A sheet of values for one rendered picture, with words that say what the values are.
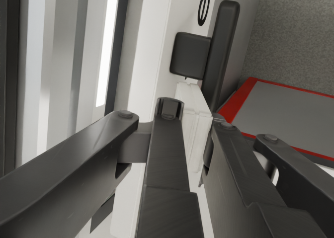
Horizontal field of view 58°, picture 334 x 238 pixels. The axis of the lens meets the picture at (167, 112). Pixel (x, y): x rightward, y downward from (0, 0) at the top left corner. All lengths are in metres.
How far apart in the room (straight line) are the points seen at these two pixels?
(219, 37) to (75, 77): 0.09
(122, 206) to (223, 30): 0.14
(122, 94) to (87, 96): 0.13
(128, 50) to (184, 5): 0.10
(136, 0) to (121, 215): 0.19
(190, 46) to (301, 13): 0.92
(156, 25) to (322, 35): 0.95
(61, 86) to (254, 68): 0.98
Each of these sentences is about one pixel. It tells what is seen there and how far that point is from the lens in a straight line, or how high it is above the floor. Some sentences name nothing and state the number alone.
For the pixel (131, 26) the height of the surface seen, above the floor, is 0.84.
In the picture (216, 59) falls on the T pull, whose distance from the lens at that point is 0.19.
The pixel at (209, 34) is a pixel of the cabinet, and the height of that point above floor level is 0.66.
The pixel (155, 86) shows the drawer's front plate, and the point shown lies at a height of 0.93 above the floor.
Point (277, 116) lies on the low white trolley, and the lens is 0.58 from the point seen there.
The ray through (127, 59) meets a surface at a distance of 0.30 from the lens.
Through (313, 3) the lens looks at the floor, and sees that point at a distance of 1.11.
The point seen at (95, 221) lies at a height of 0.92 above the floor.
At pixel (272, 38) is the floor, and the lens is 1.10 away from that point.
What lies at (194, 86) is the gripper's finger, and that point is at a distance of 0.19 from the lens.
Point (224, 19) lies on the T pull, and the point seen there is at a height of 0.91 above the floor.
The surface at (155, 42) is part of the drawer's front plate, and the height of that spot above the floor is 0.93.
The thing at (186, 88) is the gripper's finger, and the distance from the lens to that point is 0.18.
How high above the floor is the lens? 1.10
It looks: 66 degrees down
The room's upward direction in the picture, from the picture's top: 122 degrees counter-clockwise
